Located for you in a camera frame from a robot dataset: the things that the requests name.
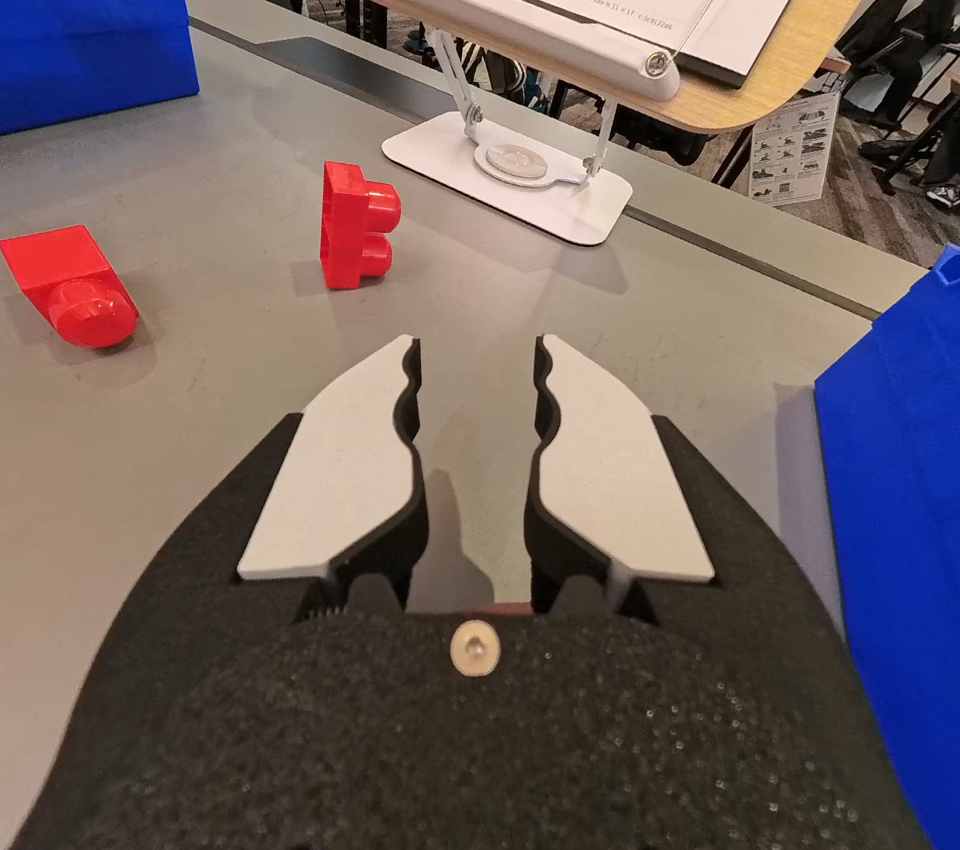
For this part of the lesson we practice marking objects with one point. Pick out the white printed floor sign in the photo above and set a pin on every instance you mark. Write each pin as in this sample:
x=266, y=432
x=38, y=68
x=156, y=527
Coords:
x=795, y=145

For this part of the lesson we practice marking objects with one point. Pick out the grey desk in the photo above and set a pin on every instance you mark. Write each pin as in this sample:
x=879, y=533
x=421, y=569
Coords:
x=225, y=400

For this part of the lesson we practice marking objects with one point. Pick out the blue plastic bin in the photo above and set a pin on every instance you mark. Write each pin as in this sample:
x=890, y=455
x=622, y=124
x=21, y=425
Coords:
x=900, y=490
x=90, y=25

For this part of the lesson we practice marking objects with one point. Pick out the black office chair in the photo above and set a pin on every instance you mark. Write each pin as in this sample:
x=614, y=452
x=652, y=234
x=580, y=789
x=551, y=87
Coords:
x=877, y=33

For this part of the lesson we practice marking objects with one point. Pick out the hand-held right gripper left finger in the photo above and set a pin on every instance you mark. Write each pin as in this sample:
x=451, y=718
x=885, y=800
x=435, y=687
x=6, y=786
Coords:
x=330, y=475

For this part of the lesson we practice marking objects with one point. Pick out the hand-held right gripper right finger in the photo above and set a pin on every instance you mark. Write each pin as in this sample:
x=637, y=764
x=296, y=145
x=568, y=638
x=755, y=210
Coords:
x=615, y=475

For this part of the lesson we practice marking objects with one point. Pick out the red one-stud block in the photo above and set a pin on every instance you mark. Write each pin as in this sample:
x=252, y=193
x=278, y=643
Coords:
x=52, y=265

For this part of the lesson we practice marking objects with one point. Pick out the red two-stud block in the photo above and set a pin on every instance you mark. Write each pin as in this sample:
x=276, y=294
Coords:
x=341, y=228

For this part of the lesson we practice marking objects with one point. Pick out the white instruction stand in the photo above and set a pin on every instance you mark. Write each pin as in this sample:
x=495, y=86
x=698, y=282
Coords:
x=540, y=205

